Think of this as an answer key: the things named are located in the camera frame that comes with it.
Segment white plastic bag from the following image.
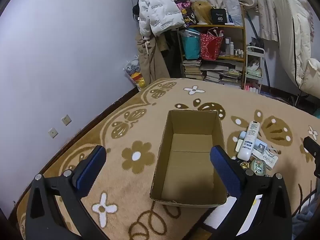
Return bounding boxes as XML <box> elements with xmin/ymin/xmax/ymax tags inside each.
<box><xmin>222</xmin><ymin>0</ymin><xmax>244</xmax><ymax>27</ymax></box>

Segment blond wig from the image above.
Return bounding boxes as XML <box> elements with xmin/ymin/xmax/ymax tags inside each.
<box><xmin>191</xmin><ymin>0</ymin><xmax>217</xmax><ymax>25</ymax></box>

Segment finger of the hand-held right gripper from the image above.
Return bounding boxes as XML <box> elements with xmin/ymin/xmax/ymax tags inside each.
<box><xmin>303</xmin><ymin>136</ymin><xmax>320</xmax><ymax>178</ymax></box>

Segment cardboard box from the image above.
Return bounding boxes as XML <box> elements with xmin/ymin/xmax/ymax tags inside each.
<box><xmin>149</xmin><ymin>109</ymin><xmax>228</xmax><ymax>208</ymax></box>

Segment white puffer jacket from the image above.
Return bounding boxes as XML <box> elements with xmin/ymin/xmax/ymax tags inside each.
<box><xmin>138</xmin><ymin>0</ymin><xmax>186</xmax><ymax>37</ymax></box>

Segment wooden shelf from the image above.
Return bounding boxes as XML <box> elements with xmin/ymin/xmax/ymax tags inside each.
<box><xmin>177</xmin><ymin>4</ymin><xmax>247</xmax><ymax>90</ymax></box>

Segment white paper sheet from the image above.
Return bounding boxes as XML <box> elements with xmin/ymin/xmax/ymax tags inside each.
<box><xmin>204</xmin><ymin>196</ymin><xmax>262</xmax><ymax>237</ymax></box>

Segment light blue small device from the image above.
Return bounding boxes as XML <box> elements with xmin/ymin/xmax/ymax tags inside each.
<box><xmin>251</xmin><ymin>142</ymin><xmax>267</xmax><ymax>157</ymax></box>

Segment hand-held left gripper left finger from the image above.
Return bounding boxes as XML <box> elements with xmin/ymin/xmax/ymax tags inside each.
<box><xmin>25</xmin><ymin>145</ymin><xmax>107</xmax><ymax>240</ymax></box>

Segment teal bag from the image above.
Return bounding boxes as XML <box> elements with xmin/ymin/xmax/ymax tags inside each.
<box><xmin>180</xmin><ymin>29</ymin><xmax>202</xmax><ymax>60</ymax></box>

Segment white plush toy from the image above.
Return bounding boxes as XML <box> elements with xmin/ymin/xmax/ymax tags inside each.
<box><xmin>247</xmin><ymin>59</ymin><xmax>262</xmax><ymax>72</ymax></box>

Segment beige hanging trousers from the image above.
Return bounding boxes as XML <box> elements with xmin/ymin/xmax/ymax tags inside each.
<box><xmin>136</xmin><ymin>32</ymin><xmax>170</xmax><ymax>85</ymax></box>

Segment pile of books and cardboard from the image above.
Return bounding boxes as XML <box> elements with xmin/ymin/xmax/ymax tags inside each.
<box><xmin>200</xmin><ymin>60</ymin><xmax>243</xmax><ymax>88</ymax></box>

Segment white trolley cart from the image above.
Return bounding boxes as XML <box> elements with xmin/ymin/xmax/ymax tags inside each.
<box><xmin>244</xmin><ymin>45</ymin><xmax>265</xmax><ymax>95</ymax></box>

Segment black hanging garment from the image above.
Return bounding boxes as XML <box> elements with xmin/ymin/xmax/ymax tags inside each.
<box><xmin>164</xmin><ymin>29</ymin><xmax>184</xmax><ymax>78</ymax></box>

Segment colourful plush toy bag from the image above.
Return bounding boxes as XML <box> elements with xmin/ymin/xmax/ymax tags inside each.
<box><xmin>122</xmin><ymin>55</ymin><xmax>147</xmax><ymax>92</ymax></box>

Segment purple patterned bag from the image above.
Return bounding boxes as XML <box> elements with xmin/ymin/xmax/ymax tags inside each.
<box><xmin>174</xmin><ymin>0</ymin><xmax>198</xmax><ymax>28</ymax></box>

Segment black box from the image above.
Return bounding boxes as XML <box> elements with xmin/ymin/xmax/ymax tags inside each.
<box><xmin>210</xmin><ymin>7</ymin><xmax>228</xmax><ymax>26</ymax></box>

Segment round printed tin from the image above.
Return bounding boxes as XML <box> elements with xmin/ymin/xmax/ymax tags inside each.
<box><xmin>249</xmin><ymin>158</ymin><xmax>267</xmax><ymax>175</ymax></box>

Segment beige floral rug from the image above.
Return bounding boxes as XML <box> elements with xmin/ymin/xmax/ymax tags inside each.
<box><xmin>9</xmin><ymin>77</ymin><xmax>320</xmax><ymax>240</ymax></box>

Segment red patterned bag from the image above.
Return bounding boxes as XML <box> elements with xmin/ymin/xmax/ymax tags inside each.
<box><xmin>199</xmin><ymin>27</ymin><xmax>224</xmax><ymax>61</ymax></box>

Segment long white remote control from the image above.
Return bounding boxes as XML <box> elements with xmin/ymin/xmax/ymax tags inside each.
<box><xmin>237</xmin><ymin>121</ymin><xmax>261</xmax><ymax>161</ymax></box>

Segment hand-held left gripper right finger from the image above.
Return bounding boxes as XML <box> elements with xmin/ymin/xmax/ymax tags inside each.
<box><xmin>210</xmin><ymin>145</ymin><xmax>293</xmax><ymax>240</ymax></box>

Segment grey fuzzy clothing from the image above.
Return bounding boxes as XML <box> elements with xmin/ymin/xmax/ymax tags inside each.
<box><xmin>291</xmin><ymin>200</ymin><xmax>320</xmax><ymax>240</ymax></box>

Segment stack of books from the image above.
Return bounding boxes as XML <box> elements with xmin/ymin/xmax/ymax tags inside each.
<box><xmin>182</xmin><ymin>59</ymin><xmax>203</xmax><ymax>80</ymax></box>

